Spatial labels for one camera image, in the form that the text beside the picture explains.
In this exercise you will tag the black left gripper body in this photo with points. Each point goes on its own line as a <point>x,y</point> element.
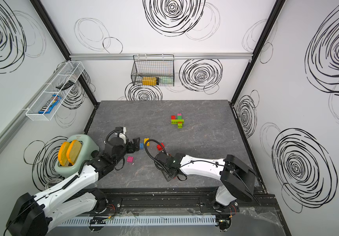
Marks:
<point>128,148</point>

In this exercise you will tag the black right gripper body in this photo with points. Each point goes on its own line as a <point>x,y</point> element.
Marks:
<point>166,172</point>

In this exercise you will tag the yellow lego brick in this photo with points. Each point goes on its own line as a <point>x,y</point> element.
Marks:
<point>146,141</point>

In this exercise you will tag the small red lego brick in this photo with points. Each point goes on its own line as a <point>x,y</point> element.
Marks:
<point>160,147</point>

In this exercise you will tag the lime green long lego brick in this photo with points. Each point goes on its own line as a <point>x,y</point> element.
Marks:
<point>177,121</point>

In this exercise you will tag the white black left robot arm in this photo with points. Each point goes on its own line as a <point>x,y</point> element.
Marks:
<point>36,215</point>

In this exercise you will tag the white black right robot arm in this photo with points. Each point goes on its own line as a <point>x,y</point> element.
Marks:
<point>237,178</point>

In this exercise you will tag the mint green toaster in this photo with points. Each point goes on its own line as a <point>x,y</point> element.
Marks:
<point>88,146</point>

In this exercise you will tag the yellow toast slice right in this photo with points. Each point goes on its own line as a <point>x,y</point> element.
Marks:
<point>74,151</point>

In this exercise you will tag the yellow toast slice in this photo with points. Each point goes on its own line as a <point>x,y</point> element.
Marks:
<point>62,154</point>
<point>74,151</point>

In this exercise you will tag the yellow toast slice left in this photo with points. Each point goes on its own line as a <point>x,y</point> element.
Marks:
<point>62,154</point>

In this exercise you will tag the yellow box in basket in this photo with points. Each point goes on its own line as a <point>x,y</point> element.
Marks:
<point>150,81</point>

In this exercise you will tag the green item in basket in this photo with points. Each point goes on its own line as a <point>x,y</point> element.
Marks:
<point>165,81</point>

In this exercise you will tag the blue candy packet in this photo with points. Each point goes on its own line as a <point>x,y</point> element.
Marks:
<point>50,104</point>

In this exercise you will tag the black remote control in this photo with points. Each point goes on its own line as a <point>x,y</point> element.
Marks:
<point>65,85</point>

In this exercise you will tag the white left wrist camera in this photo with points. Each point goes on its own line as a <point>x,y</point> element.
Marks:
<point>121,133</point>

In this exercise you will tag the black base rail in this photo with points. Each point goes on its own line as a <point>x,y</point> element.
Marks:
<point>173,200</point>

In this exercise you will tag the white slotted cable duct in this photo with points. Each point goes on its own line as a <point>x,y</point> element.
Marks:
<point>172,220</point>

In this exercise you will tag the black wire wall basket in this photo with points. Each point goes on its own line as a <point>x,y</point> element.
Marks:
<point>151,68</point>

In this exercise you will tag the white wire shelf basket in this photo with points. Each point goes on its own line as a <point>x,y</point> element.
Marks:
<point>71,71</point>

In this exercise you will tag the aluminium wall rail back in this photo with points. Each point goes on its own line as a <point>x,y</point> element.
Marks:
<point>160,56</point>

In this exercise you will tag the aluminium wall rail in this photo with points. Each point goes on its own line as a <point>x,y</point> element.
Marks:
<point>20,119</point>
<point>160,56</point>

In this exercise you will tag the aluminium wall rail left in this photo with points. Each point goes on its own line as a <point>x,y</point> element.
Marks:
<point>20,119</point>

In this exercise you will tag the black corner frame post left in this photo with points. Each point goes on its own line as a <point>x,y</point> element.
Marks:
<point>42,13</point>

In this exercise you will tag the black corner frame post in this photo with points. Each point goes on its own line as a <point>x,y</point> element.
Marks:
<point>258,48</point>
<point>42,13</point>

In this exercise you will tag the black corner frame post right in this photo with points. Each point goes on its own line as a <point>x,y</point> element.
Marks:
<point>258,48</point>

